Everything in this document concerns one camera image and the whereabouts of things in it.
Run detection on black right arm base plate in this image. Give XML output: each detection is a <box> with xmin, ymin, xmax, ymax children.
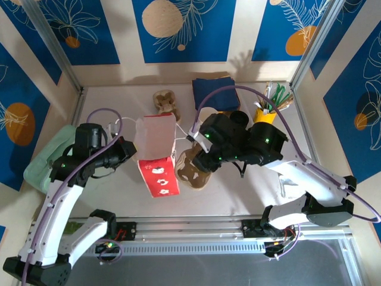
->
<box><xmin>241</xmin><ymin>219</ymin><xmax>298</xmax><ymax>239</ymax></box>

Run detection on green plastic stirrer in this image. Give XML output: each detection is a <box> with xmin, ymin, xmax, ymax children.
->
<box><xmin>267</xmin><ymin>92</ymin><xmax>292</xmax><ymax>108</ymax></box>
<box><xmin>272</xmin><ymin>83</ymin><xmax>285</xmax><ymax>101</ymax></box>

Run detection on brown cardboard cup carrier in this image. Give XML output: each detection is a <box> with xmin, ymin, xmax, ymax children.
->
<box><xmin>152</xmin><ymin>89</ymin><xmax>182</xmax><ymax>123</ymax></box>
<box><xmin>175</xmin><ymin>147</ymin><xmax>213</xmax><ymax>191</ymax></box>

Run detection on aluminium frame rail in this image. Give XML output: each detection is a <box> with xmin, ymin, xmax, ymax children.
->
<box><xmin>25</xmin><ymin>214</ymin><xmax>354</xmax><ymax>248</ymax></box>

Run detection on red white paper bag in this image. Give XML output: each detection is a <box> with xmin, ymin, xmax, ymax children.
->
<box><xmin>114</xmin><ymin>113</ymin><xmax>194</xmax><ymax>198</ymax></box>

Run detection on grey metal sheet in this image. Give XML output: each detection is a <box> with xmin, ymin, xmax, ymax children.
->
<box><xmin>68</xmin><ymin>253</ymin><xmax>358</xmax><ymax>286</ymax></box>

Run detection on navy napkin stack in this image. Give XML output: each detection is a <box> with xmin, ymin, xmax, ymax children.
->
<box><xmin>192</xmin><ymin>76</ymin><xmax>241</xmax><ymax>111</ymax></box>

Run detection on slotted grey cable duct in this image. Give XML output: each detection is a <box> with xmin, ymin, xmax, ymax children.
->
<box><xmin>71</xmin><ymin>240</ymin><xmax>343</xmax><ymax>257</ymax></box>

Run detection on stack of black lids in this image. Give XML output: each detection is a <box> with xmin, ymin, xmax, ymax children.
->
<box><xmin>229</xmin><ymin>110</ymin><xmax>249</xmax><ymax>126</ymax></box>

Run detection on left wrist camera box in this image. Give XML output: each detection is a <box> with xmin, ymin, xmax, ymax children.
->
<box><xmin>107</xmin><ymin>120</ymin><xmax>120</xmax><ymax>138</ymax></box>

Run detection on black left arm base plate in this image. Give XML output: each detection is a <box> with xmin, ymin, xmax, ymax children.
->
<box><xmin>111</xmin><ymin>222</ymin><xmax>138</xmax><ymax>242</ymax></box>

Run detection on mint green zipper pouch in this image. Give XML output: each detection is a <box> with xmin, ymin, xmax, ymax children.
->
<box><xmin>23</xmin><ymin>124</ymin><xmax>79</xmax><ymax>191</ymax></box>

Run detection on flat wooden stirrer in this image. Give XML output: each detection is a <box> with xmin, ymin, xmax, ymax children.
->
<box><xmin>273</xmin><ymin>97</ymin><xmax>295</xmax><ymax>113</ymax></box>

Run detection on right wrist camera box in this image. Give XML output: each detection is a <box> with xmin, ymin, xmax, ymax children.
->
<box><xmin>186</xmin><ymin>132</ymin><xmax>214</xmax><ymax>153</ymax></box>

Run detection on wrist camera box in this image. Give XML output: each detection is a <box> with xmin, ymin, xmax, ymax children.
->
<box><xmin>107</xmin><ymin>120</ymin><xmax>120</xmax><ymax>138</ymax></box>
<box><xmin>186</xmin><ymin>132</ymin><xmax>214</xmax><ymax>153</ymax></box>

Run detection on small controller board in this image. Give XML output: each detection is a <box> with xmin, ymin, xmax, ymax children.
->
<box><xmin>264</xmin><ymin>240</ymin><xmax>295</xmax><ymax>262</ymax></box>
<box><xmin>94</xmin><ymin>240</ymin><xmax>123</xmax><ymax>265</ymax></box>

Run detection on aluminium side rail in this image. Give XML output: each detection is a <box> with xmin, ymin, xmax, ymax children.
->
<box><xmin>70</xmin><ymin>88</ymin><xmax>89</xmax><ymax>126</ymax></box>

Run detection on clear plastic holder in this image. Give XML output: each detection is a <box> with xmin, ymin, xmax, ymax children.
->
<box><xmin>278</xmin><ymin>174</ymin><xmax>301</xmax><ymax>199</ymax></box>

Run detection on aluminium frame post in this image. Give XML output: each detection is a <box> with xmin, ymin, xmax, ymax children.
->
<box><xmin>21</xmin><ymin>0</ymin><xmax>85</xmax><ymax>94</ymax></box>
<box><xmin>290</xmin><ymin>0</ymin><xmax>343</xmax><ymax>92</ymax></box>

